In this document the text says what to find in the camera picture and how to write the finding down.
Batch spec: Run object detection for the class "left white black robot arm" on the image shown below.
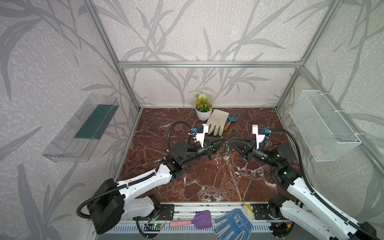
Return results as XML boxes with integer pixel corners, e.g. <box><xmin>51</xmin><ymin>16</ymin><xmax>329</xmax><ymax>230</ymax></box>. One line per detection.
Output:
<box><xmin>86</xmin><ymin>138</ymin><xmax>226</xmax><ymax>235</ymax></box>

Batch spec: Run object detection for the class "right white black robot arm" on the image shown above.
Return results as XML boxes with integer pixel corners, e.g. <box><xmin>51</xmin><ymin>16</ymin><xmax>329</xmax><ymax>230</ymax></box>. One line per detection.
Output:
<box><xmin>230</xmin><ymin>139</ymin><xmax>378</xmax><ymax>240</ymax></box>

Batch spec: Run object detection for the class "cream gardening glove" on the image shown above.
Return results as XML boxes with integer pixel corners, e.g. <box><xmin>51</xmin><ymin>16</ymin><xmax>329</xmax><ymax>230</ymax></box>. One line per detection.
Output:
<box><xmin>207</xmin><ymin>109</ymin><xmax>229</xmax><ymax>137</ymax></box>

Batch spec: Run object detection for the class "white pot with plant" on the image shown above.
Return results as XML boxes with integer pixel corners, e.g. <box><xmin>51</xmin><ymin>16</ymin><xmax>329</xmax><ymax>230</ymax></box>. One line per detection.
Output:
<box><xmin>195</xmin><ymin>93</ymin><xmax>213</xmax><ymax>121</ymax></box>

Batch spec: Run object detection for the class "blue dotted work glove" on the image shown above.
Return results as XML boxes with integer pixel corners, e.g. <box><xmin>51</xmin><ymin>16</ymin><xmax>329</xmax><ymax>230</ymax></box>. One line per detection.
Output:
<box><xmin>214</xmin><ymin>205</ymin><xmax>254</xmax><ymax>240</ymax></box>

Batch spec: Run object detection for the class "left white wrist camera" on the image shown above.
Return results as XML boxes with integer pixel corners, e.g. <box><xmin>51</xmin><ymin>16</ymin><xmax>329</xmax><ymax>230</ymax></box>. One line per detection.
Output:
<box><xmin>192</xmin><ymin>124</ymin><xmax>209</xmax><ymax>148</ymax></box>

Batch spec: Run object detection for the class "blue hand rake wooden handle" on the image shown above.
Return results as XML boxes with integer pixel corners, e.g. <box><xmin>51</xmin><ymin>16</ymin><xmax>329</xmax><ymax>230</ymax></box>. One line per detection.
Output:
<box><xmin>224</xmin><ymin>112</ymin><xmax>240</xmax><ymax>131</ymax></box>

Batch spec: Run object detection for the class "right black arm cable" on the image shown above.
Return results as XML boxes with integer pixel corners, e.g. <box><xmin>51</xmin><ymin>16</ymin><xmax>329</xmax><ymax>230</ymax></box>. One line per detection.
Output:
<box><xmin>260</xmin><ymin>128</ymin><xmax>382</xmax><ymax>240</ymax></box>

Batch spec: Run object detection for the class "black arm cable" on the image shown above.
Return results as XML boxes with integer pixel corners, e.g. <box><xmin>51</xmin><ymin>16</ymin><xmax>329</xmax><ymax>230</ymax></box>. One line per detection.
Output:
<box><xmin>260</xmin><ymin>128</ymin><xmax>382</xmax><ymax>240</ymax></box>
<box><xmin>75</xmin><ymin>120</ymin><xmax>194</xmax><ymax>220</ymax></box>

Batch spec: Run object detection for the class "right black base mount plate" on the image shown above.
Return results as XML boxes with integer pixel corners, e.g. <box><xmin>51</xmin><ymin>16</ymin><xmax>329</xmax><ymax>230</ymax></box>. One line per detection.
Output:
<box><xmin>251</xmin><ymin>203</ymin><xmax>282</xmax><ymax>220</ymax></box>

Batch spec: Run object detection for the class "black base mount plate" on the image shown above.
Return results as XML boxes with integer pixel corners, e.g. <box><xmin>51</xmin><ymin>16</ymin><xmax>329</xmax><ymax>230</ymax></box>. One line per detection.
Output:
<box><xmin>137</xmin><ymin>204</ymin><xmax>175</xmax><ymax>221</ymax></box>
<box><xmin>251</xmin><ymin>203</ymin><xmax>282</xmax><ymax>220</ymax></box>

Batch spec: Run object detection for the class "white wire mesh basket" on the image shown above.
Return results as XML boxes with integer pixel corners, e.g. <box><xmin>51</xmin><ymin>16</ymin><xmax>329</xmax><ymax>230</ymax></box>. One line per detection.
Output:
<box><xmin>290</xmin><ymin>90</ymin><xmax>362</xmax><ymax>162</ymax></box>

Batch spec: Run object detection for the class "purple scoop pink handle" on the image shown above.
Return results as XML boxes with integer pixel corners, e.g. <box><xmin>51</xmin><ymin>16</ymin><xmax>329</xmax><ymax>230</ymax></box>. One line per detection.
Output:
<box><xmin>170</xmin><ymin>210</ymin><xmax>213</xmax><ymax>230</ymax></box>

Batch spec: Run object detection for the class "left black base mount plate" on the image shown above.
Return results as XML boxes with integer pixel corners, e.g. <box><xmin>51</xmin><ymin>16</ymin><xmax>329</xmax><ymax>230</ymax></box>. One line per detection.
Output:
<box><xmin>137</xmin><ymin>204</ymin><xmax>175</xmax><ymax>221</ymax></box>

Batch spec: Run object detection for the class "aluminium frame rail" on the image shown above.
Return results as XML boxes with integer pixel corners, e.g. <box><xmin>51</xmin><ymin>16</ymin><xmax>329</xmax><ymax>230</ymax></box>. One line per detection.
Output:
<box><xmin>118</xmin><ymin>61</ymin><xmax>302</xmax><ymax>69</ymax></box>

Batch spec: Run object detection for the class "clear plastic wall shelf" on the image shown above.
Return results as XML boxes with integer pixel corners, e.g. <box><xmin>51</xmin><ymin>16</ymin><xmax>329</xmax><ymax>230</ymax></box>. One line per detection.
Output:
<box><xmin>42</xmin><ymin>94</ymin><xmax>120</xmax><ymax>163</ymax></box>

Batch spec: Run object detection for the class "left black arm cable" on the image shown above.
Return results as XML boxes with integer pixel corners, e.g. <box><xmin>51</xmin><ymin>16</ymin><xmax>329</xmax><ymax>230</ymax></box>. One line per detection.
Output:
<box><xmin>75</xmin><ymin>120</ymin><xmax>194</xmax><ymax>220</ymax></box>

